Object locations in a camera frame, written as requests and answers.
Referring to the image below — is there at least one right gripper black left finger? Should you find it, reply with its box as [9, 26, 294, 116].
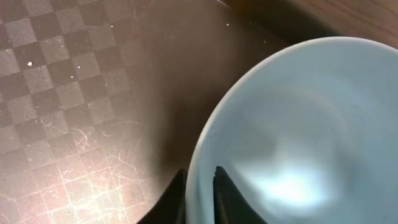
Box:
[137, 169, 187, 224]

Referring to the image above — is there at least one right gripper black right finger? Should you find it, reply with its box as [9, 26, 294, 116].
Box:
[213, 166, 267, 224]

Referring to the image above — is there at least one light blue bowl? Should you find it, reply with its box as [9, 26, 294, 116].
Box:
[186, 37, 397, 223]

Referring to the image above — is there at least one brown serving tray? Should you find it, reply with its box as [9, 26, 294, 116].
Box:
[0, 0, 293, 224]

